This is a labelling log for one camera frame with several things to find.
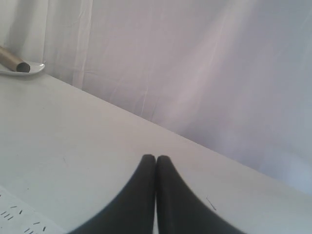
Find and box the brown cardboard tube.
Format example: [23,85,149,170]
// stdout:
[0,47,31,73]

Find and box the white power strip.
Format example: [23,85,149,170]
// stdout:
[0,187,67,234]

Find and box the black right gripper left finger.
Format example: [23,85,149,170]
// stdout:
[71,155,156,234]

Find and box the white sheer curtain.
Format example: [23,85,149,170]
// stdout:
[0,0,312,194]

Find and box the white plate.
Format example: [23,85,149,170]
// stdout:
[0,61,45,77]

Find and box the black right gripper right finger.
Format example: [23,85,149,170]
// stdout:
[156,156,240,234]

